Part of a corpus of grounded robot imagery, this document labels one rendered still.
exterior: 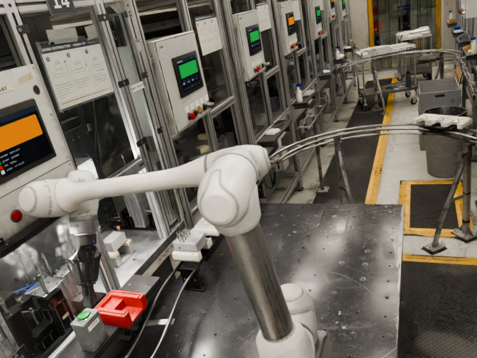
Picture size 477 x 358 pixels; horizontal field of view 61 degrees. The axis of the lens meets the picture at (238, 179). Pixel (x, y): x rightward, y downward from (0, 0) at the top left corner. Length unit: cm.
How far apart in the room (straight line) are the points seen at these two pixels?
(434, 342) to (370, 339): 99
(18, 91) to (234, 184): 79
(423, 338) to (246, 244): 171
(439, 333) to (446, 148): 207
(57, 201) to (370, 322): 120
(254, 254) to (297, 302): 38
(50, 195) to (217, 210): 52
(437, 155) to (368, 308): 272
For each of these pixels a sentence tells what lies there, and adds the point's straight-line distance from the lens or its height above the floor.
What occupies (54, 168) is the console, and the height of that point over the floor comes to 149.
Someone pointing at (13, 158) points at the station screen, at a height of 159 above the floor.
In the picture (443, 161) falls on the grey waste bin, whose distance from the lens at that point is 431.
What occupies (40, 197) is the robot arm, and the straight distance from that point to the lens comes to 125.
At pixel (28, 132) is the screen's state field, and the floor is 164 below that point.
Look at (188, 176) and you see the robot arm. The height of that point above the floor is 144.
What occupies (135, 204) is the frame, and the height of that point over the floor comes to 106.
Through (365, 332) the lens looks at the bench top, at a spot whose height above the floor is 68.
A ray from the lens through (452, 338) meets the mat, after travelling 265.
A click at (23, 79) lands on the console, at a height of 179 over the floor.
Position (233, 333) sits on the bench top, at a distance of 175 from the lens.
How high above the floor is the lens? 187
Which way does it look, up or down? 22 degrees down
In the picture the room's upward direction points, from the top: 12 degrees counter-clockwise
